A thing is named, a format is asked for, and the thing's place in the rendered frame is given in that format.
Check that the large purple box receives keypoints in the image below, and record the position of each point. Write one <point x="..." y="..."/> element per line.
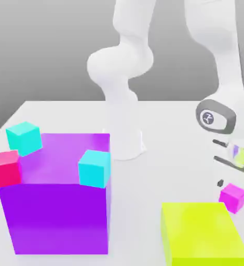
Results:
<point x="55" y="216"/>

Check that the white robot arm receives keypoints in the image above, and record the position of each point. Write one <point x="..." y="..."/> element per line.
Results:
<point x="117" y="83"/>

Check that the small turquoise cube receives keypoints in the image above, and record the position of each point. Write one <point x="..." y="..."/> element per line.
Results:
<point x="24" y="139"/>

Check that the small cyan cube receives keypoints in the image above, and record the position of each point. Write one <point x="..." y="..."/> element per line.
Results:
<point x="94" y="169"/>

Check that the small red cube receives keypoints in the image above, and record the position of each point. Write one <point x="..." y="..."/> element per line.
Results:
<point x="5" y="169"/>

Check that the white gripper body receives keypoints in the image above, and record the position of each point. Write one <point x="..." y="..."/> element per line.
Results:
<point x="234" y="168"/>

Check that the small magenta cube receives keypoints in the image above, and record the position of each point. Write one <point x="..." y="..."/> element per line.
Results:
<point x="233" y="198"/>

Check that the large yellow box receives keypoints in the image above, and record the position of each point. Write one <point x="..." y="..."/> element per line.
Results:
<point x="203" y="234"/>

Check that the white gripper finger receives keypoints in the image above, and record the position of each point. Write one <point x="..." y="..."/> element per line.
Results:
<point x="220" y="183"/>

